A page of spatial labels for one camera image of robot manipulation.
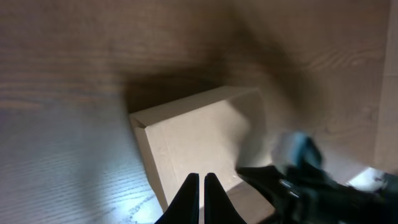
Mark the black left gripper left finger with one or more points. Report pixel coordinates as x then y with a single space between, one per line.
184 208

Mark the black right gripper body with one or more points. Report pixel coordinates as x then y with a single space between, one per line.
267 181

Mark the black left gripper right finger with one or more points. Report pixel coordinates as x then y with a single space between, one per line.
218 208

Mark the cardboard box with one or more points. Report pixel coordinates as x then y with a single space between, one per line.
213 131

